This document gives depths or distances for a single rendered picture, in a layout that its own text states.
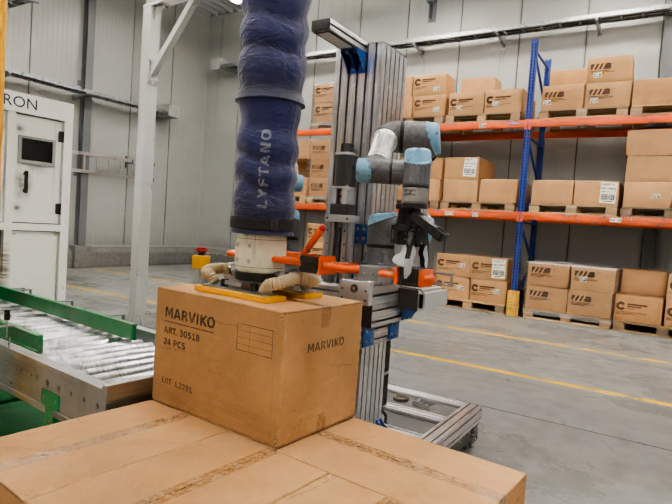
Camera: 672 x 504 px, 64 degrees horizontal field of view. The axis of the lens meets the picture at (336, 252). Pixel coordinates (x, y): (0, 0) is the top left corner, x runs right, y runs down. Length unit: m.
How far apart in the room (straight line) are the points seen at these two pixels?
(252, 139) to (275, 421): 0.88
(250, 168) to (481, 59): 9.33
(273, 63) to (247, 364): 0.95
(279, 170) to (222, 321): 0.52
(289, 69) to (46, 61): 10.48
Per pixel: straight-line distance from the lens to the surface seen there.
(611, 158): 10.05
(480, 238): 10.36
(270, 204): 1.79
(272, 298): 1.71
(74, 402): 2.25
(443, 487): 1.56
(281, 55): 1.86
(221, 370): 1.78
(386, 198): 2.56
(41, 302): 3.77
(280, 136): 1.82
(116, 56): 13.08
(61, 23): 12.50
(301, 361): 1.66
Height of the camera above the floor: 1.20
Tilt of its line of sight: 3 degrees down
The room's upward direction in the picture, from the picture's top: 4 degrees clockwise
